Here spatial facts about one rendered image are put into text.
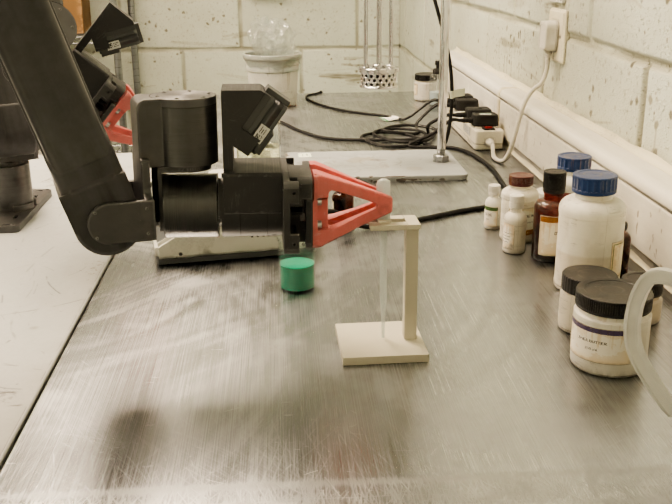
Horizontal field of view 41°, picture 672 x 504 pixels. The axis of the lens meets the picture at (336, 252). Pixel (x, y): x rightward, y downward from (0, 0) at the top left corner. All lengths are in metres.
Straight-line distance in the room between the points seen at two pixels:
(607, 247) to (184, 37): 2.74
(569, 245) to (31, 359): 0.56
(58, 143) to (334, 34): 2.85
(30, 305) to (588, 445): 0.60
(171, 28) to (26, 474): 2.96
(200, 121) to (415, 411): 0.30
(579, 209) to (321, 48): 2.65
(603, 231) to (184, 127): 0.46
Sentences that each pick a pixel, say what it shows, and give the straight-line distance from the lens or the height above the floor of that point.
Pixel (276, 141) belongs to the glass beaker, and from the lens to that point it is 1.12.
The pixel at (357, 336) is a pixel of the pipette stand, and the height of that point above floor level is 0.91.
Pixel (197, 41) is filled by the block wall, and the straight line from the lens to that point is 3.56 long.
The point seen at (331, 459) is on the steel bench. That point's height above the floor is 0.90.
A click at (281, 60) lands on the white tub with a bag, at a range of 2.15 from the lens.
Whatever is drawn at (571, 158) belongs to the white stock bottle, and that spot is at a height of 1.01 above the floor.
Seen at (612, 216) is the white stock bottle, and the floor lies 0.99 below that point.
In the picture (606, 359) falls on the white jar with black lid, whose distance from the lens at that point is 0.83.
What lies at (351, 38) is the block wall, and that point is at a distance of 3.56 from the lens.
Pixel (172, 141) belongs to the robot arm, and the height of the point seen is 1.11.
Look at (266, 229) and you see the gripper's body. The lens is 0.79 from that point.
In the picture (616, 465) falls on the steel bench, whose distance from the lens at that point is 0.71.
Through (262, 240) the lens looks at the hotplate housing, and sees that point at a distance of 1.10.
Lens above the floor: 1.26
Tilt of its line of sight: 19 degrees down
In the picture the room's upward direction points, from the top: straight up
